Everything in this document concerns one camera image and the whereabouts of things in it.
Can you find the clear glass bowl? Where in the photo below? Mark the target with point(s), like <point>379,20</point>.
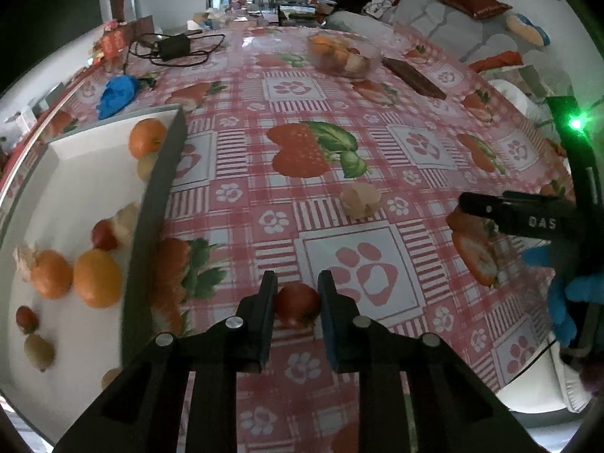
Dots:
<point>321,67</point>

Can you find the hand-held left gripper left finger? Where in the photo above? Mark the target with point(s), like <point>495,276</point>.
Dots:
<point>268,325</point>

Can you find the dark smartphone in red case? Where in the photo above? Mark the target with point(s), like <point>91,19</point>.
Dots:
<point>415,78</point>

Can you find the grey box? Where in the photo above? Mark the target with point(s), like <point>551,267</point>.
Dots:
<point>531,78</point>

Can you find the person's right hand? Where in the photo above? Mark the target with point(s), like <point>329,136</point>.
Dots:
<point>561,302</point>

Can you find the grey sofa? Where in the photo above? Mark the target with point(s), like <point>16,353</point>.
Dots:
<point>448,23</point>

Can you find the yellow green pear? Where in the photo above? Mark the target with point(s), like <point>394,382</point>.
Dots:
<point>147,167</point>

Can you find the red gift box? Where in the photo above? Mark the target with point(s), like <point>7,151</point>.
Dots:
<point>112,41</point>

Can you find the yellow and blue plush pillow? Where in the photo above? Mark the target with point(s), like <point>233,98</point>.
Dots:
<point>528,29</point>

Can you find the red strawberry print tablecloth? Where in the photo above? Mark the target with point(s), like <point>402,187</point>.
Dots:
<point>245,118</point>

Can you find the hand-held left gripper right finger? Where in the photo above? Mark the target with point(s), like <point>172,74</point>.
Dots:
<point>328,325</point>

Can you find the brown kiwi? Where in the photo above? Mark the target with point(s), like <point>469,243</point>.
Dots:
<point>38,351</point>

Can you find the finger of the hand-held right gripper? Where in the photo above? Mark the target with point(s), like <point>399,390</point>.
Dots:
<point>481,212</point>

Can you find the brown cardboard box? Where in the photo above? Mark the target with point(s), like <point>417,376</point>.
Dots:
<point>144,26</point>

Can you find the red printed pillow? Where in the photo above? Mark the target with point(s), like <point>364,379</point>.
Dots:
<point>476,2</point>

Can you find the white printed cloth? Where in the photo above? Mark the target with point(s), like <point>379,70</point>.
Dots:
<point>377,7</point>

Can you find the blue cloth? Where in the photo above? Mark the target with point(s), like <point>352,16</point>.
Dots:
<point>118,95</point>

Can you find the white blanket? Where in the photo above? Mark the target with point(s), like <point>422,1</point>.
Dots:
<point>514,96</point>

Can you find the white rectangular tray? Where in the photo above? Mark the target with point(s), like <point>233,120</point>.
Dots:
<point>85,184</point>

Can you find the black power adapter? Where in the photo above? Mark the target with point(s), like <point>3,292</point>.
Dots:
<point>173,46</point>

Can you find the orange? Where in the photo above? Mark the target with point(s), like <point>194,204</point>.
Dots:
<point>147,138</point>
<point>323,46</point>
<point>339,54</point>
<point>51,274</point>
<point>98,277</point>

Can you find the red orange cloth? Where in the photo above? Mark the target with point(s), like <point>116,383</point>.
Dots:
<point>498,60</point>

